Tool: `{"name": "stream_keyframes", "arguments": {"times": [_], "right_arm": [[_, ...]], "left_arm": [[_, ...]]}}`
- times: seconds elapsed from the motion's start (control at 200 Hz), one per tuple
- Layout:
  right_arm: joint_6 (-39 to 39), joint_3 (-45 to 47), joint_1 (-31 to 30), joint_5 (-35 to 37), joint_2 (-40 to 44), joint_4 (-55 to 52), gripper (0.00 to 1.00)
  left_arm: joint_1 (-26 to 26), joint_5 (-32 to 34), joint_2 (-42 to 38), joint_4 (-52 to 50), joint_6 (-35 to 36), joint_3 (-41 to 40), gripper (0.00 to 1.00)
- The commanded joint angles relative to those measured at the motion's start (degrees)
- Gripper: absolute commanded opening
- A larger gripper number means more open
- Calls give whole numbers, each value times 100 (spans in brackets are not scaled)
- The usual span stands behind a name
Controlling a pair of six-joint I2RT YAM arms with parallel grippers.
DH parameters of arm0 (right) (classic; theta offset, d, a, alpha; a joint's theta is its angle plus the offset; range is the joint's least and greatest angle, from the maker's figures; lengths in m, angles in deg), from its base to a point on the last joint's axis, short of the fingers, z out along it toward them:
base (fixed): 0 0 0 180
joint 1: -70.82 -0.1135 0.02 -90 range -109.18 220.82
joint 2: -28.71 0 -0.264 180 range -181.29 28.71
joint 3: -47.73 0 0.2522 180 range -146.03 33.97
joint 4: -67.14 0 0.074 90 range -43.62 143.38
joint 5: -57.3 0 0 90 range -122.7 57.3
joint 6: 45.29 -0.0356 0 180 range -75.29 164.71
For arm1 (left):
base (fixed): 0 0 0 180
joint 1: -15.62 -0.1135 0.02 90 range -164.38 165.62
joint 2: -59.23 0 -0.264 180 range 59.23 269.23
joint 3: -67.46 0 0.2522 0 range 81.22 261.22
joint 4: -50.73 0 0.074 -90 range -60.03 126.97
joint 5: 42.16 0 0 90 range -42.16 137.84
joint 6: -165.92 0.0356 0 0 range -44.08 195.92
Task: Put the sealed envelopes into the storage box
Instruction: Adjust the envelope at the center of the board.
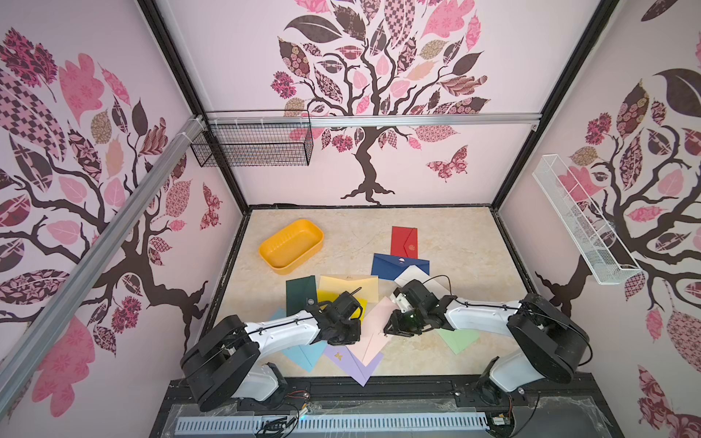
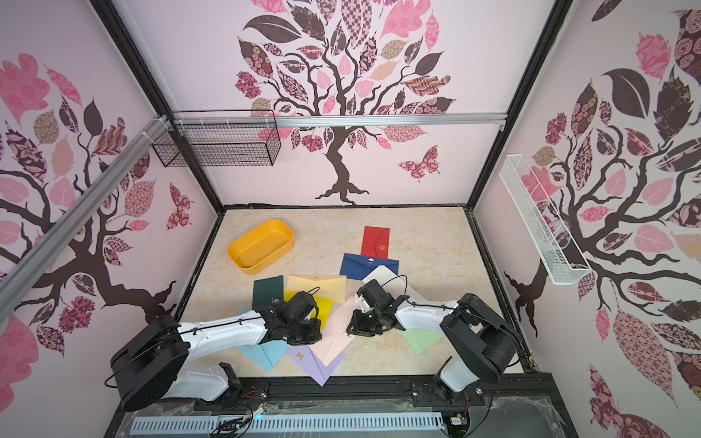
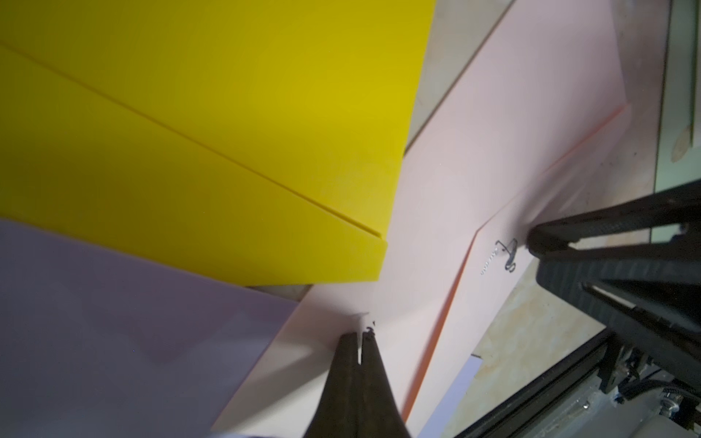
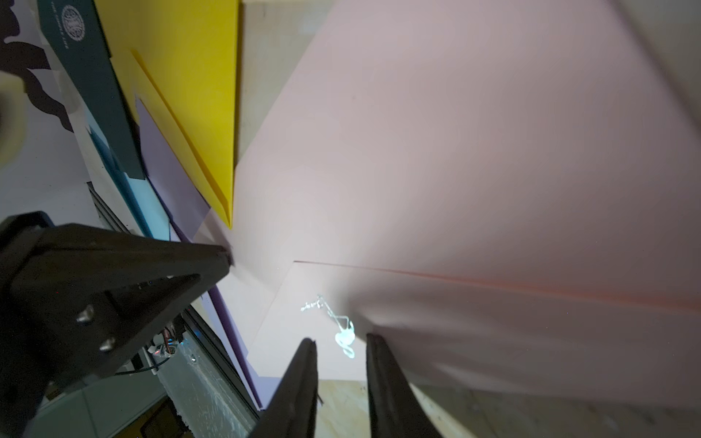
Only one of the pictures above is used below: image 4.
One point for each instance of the light blue envelope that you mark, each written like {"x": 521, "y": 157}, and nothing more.
{"x": 137, "y": 194}

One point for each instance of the pink envelope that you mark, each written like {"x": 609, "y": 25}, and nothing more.
{"x": 507, "y": 191}

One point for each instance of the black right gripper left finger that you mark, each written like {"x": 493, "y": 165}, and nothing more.
{"x": 293, "y": 408}

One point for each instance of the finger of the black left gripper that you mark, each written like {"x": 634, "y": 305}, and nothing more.
{"x": 79, "y": 301}

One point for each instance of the dark green envelope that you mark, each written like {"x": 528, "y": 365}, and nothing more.
{"x": 73, "y": 30}

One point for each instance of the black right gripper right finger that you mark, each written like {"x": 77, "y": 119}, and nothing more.
{"x": 393, "y": 408}

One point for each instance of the lilac purple envelope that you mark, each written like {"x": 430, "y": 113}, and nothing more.
{"x": 187, "y": 210}

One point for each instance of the yellow envelope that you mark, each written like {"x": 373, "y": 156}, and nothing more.
{"x": 179, "y": 60}

